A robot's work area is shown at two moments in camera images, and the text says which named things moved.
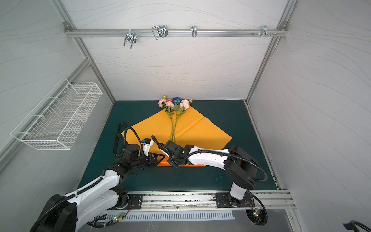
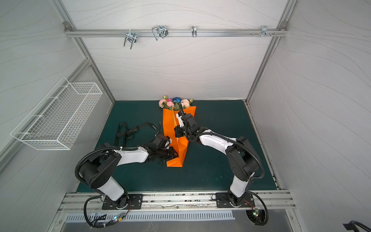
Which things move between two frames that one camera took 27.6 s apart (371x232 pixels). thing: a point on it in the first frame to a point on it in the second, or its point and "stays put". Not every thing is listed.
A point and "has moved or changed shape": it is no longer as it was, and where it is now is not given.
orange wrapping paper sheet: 185,126 has moved or changed shape
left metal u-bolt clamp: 131,36 stays put
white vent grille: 133,217 stays put
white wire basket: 55,121 stays put
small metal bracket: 193,29 stays put
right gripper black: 167,146 to 179,131
